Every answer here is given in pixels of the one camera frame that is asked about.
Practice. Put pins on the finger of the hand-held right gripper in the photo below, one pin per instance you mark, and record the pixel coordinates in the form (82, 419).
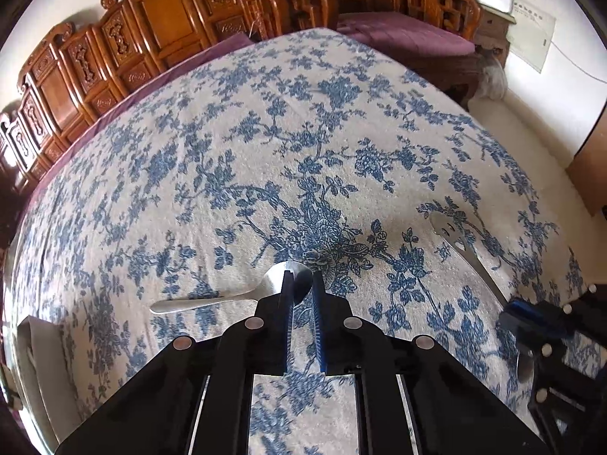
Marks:
(531, 315)
(569, 388)

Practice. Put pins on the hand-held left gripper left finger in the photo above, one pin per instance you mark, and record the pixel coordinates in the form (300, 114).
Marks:
(287, 303)

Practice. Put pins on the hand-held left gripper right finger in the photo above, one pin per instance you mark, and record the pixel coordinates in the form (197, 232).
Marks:
(318, 313)

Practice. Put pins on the metal spoon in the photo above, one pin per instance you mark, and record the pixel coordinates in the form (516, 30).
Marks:
(199, 302)

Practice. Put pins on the silver metal fork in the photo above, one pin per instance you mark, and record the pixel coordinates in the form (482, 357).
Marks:
(448, 227)

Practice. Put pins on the blue floral tablecloth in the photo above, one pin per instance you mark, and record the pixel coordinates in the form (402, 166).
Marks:
(237, 151)

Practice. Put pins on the grey bag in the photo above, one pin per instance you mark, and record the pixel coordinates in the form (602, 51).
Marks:
(493, 78)

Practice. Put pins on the wooden side table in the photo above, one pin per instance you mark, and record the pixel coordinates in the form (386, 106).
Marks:
(493, 28)

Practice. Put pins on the purple seat cushion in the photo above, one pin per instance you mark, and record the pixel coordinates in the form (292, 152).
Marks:
(403, 33)

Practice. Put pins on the carved wooden sofa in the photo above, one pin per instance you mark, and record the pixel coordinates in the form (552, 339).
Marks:
(427, 2)
(161, 14)

